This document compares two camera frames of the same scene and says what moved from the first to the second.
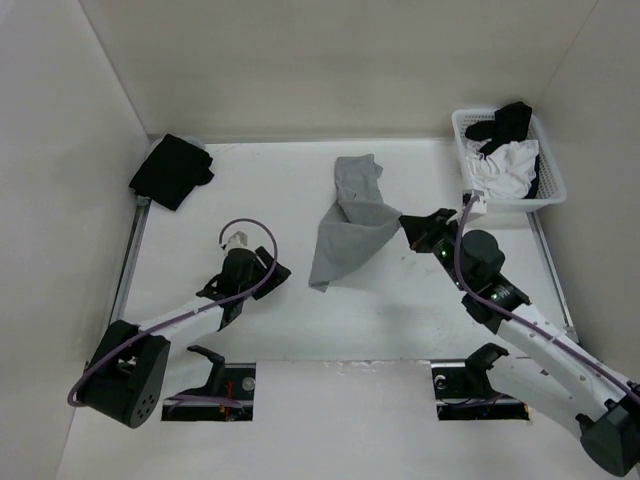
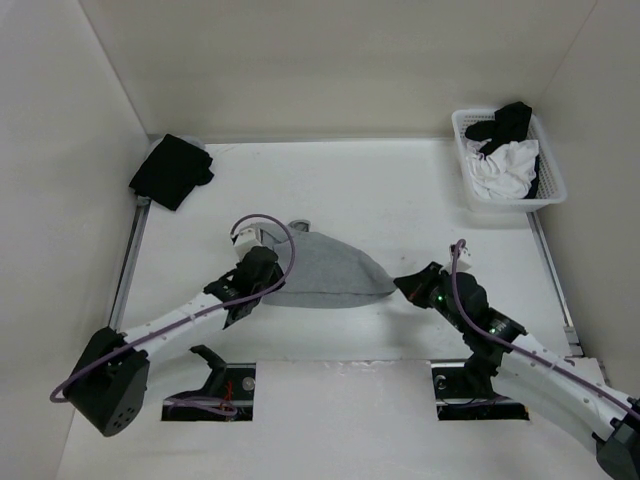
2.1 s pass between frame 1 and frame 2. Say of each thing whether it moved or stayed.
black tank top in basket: stayed
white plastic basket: stayed
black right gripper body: moved
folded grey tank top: stayed
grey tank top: moved
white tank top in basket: stayed
